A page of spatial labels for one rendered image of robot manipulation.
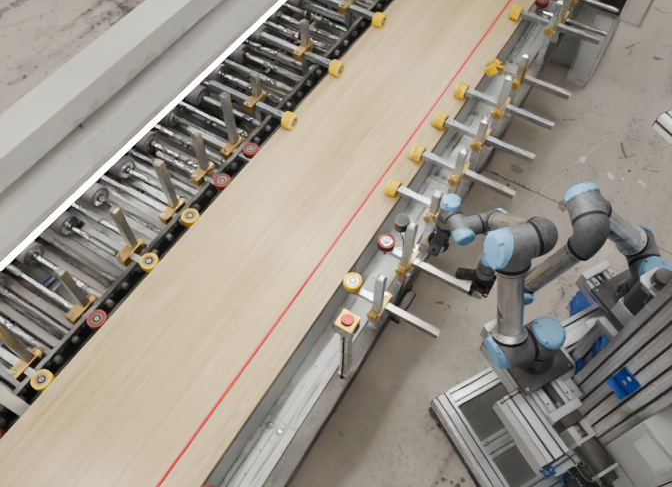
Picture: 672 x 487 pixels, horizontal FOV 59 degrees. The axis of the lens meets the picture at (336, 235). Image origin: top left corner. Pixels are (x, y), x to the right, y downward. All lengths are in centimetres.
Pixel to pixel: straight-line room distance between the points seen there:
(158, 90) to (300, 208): 166
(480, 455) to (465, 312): 88
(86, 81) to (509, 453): 257
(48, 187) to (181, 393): 148
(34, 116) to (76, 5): 471
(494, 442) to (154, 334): 165
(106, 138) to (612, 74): 444
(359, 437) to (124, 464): 130
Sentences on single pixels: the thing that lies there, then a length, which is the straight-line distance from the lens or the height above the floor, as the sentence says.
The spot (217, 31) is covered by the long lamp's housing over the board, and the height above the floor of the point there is 237.
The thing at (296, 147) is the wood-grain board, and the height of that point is 90.
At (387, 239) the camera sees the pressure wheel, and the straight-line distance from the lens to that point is 265.
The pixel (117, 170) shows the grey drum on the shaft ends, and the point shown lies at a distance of 315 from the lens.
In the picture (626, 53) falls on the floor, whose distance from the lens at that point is 539.
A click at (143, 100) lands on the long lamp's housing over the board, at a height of 237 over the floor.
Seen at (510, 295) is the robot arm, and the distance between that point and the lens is 197.
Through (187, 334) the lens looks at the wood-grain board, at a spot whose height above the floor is 90.
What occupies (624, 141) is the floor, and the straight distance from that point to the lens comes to 468.
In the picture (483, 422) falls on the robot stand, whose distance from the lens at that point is 312.
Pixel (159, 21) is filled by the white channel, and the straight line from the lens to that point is 115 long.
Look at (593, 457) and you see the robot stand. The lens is 237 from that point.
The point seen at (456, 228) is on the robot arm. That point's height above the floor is 132.
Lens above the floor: 313
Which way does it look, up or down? 57 degrees down
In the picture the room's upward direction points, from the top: 1 degrees clockwise
